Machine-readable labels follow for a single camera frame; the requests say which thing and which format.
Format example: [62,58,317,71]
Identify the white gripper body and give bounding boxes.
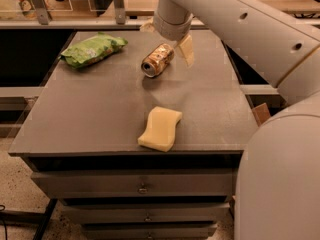
[153,11,193,41]

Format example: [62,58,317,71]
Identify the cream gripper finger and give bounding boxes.
[175,34,194,67]
[140,18,155,33]

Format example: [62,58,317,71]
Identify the orange soda can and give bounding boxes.
[141,43,175,78]

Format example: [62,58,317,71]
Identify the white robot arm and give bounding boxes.
[153,0,320,240]

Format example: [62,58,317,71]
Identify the yellow sponge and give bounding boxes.
[138,107,182,152]

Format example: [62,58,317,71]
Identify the green chip bag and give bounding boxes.
[60,32,128,68]

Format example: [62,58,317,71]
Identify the cardboard box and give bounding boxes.
[252,103,271,126]

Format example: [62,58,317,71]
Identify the grey drawer cabinet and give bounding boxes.
[10,30,257,240]

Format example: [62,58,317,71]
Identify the orange packet behind glass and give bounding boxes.
[18,0,36,19]

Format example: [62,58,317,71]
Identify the middle metal bracket post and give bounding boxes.
[113,0,126,25]

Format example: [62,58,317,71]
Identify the metal bracket post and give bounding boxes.
[113,0,126,25]
[32,0,51,25]

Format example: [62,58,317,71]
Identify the left metal bracket post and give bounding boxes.
[32,0,51,25]

